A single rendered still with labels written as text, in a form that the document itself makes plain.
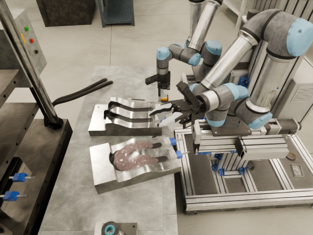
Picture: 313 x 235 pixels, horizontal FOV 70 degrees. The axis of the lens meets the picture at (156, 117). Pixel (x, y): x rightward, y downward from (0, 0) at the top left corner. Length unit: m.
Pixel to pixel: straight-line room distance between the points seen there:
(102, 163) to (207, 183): 1.06
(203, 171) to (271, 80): 1.27
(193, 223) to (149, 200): 0.89
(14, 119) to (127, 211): 0.87
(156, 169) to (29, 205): 0.73
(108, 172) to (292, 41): 1.03
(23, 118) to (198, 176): 1.44
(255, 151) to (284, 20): 0.74
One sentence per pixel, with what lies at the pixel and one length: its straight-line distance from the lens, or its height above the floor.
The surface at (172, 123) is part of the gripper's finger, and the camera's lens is 0.74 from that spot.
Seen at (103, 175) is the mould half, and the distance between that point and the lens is 1.28.
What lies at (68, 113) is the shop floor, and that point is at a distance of 3.06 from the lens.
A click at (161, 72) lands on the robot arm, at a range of 1.36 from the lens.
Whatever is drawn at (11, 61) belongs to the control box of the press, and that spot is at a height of 1.27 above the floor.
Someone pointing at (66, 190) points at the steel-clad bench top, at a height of 0.80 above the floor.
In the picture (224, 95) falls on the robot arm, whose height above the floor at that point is 1.46.
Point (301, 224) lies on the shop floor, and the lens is 2.45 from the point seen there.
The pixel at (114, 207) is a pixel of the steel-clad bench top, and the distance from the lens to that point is 1.31.
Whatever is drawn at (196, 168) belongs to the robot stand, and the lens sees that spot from 2.13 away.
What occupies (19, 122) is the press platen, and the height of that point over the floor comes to 1.04.
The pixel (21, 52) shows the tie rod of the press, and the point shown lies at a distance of 1.43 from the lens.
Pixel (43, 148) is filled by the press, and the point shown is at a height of 0.78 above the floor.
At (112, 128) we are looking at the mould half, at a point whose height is 0.88.
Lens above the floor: 2.00
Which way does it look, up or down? 46 degrees down
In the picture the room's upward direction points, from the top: straight up
